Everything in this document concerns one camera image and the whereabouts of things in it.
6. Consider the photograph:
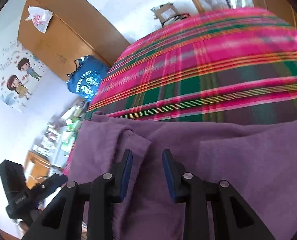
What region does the purple fleece garment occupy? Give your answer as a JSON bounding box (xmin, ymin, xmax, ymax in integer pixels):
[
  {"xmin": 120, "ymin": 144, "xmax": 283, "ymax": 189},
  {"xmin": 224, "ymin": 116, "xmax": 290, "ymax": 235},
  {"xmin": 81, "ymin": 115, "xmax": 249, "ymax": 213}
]
[{"xmin": 68, "ymin": 113, "xmax": 297, "ymax": 239}]

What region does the blue printed tote bag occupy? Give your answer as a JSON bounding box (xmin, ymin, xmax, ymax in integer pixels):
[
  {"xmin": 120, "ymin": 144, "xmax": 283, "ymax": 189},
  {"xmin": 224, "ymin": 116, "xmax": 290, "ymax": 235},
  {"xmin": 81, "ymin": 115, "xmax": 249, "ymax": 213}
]
[{"xmin": 67, "ymin": 55, "xmax": 109, "ymax": 102}]

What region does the pink plaid tablecloth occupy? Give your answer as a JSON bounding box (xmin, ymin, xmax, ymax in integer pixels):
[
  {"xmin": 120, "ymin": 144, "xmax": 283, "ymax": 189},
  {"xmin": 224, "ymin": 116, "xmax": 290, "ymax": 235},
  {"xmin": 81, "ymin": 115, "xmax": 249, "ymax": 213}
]
[{"xmin": 62, "ymin": 6, "xmax": 297, "ymax": 177}]

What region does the wooden wardrobe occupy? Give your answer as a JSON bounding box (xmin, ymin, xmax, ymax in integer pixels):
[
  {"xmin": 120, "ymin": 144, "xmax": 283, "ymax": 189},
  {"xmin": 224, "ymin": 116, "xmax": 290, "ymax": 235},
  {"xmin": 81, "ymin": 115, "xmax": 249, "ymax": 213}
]
[{"xmin": 18, "ymin": 0, "xmax": 129, "ymax": 81}]

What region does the white paper on wardrobe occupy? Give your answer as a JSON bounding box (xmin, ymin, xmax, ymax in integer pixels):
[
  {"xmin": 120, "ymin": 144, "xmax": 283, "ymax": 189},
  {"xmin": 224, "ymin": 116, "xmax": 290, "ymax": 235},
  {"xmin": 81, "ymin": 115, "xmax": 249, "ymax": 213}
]
[{"xmin": 25, "ymin": 6, "xmax": 53, "ymax": 34}]

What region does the brown cardboard box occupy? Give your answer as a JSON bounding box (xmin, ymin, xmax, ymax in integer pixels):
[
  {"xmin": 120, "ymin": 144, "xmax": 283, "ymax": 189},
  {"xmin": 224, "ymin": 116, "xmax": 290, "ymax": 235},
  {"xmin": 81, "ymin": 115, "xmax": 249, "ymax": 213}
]
[{"xmin": 151, "ymin": 3, "xmax": 181, "ymax": 27}]

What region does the cartoon couple wall sticker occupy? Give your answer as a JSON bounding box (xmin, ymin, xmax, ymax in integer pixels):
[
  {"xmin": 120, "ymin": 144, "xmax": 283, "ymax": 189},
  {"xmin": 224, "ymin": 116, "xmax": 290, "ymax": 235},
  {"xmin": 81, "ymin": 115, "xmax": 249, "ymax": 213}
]
[{"xmin": 6, "ymin": 57, "xmax": 42, "ymax": 100}]

